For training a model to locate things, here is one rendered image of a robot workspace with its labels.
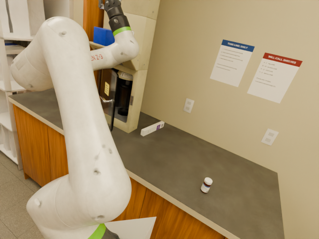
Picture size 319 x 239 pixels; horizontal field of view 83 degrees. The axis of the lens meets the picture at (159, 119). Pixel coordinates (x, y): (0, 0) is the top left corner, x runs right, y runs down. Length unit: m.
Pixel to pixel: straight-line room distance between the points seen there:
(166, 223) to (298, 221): 1.07
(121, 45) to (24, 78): 0.45
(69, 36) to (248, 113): 1.22
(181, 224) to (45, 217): 0.76
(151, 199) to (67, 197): 0.74
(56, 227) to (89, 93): 0.31
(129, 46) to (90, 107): 0.53
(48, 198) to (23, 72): 0.36
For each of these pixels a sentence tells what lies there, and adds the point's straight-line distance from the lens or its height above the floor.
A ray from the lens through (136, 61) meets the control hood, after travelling 1.14.
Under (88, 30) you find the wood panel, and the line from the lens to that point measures 1.35.
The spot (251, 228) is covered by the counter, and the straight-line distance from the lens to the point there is 1.07.
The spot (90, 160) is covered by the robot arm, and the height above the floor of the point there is 1.40.
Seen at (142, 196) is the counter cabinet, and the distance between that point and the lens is 1.15.
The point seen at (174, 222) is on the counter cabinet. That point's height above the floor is 0.75.
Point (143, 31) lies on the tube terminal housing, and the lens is 1.16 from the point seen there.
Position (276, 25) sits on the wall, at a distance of 1.40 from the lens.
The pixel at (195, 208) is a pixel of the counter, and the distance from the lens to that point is 0.98.
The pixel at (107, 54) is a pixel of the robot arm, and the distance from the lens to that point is 0.96.
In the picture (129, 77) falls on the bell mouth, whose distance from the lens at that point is 1.28.
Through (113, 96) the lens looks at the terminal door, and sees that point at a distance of 1.15.
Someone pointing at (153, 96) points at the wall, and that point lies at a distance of 1.65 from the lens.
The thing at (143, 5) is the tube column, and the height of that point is 1.76.
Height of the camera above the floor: 1.66
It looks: 26 degrees down
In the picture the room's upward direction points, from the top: 13 degrees clockwise
